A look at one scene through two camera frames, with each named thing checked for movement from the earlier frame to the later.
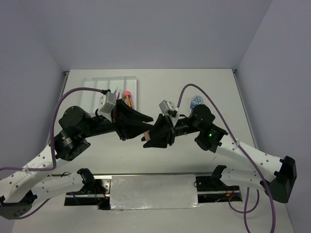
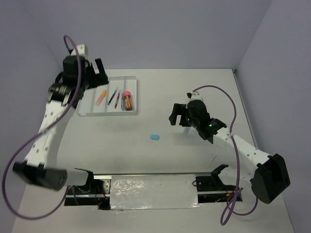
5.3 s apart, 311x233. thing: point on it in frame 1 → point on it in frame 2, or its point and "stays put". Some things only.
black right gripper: x=161 y=134 → x=179 y=109
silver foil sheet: x=153 y=192 stays put
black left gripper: x=130 y=121 → x=98 y=79
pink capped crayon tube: x=127 y=98 stays put
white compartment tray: x=90 y=101 stays put
